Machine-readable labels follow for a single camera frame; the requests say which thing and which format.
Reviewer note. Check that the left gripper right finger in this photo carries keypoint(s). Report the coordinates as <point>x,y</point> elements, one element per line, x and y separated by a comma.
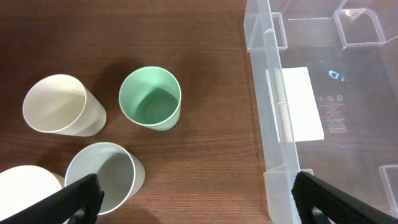
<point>320,202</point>

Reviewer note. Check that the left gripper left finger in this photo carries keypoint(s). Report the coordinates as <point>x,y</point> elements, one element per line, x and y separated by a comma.
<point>79,202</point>

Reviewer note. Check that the mint green cup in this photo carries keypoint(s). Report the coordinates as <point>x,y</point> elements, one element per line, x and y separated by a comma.
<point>151,97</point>

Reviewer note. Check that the grey cup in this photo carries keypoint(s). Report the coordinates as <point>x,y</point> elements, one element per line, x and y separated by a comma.
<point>120,174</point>

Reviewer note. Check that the white small bowl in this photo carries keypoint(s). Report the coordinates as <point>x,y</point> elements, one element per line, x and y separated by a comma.
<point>23,186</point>

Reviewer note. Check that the white label in bin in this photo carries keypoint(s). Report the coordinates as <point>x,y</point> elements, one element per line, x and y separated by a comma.
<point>306,122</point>

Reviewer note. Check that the cream cup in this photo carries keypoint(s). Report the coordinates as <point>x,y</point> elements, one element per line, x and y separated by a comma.
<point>61,104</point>

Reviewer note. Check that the clear plastic storage bin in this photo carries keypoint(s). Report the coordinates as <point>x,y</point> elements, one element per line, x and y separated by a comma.
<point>350,50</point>

